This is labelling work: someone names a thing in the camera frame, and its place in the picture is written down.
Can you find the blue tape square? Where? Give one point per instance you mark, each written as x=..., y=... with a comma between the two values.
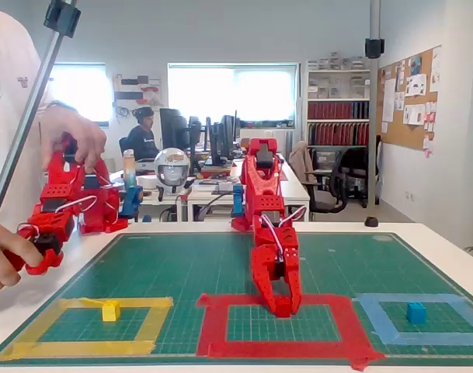
x=434, y=338

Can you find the small black round foot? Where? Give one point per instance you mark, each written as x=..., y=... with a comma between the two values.
x=371, y=221

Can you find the white office desk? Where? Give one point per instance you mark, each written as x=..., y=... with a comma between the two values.
x=298, y=192
x=150, y=198

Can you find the white shelf with red binders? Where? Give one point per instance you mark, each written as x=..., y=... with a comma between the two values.
x=337, y=110

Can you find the person's right hand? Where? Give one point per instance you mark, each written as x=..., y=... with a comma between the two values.
x=7, y=260

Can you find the small bright window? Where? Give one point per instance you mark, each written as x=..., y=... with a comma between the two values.
x=84, y=89

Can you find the seated person with headphones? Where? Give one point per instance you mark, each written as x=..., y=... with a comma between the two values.
x=143, y=141

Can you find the yellow cube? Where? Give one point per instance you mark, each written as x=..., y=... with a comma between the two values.
x=111, y=311

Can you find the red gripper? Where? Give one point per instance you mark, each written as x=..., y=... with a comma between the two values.
x=279, y=269

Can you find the cork pin board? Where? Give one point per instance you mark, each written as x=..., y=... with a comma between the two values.
x=395, y=132

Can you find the red robot arm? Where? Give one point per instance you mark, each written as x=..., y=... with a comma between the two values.
x=259, y=182

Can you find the chair with beige jacket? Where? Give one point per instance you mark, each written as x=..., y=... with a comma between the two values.
x=300, y=159

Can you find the wide bright window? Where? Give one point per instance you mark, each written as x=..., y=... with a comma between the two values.
x=259, y=93

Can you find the black office chair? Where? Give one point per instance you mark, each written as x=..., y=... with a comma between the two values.
x=348, y=167

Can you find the silver metal pole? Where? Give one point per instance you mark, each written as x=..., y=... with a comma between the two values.
x=374, y=116
x=28, y=112

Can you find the black computer monitor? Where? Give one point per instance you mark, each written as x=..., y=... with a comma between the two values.
x=174, y=128
x=222, y=136
x=195, y=136

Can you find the black pole clamp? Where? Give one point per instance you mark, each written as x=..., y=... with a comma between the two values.
x=374, y=48
x=61, y=17

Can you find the yellow tape square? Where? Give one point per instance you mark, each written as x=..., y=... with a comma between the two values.
x=84, y=347

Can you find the wall tool rack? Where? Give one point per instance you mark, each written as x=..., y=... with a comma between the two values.
x=139, y=93

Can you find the person's left hand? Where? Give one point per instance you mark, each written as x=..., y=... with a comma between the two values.
x=81, y=132

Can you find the blue cube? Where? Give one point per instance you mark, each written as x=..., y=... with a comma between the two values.
x=416, y=312

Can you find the red tape square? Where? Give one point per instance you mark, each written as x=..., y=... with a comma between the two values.
x=275, y=347

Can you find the green cutting mat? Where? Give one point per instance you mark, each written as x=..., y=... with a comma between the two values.
x=162, y=264

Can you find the colourful drink bottle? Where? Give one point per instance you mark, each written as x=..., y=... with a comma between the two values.
x=129, y=171

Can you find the person's white shirt torso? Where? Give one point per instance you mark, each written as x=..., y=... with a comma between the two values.
x=7, y=116

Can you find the red leader arm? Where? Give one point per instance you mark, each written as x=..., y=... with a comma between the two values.
x=57, y=190

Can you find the white helmet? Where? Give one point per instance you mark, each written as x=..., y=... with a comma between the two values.
x=172, y=171

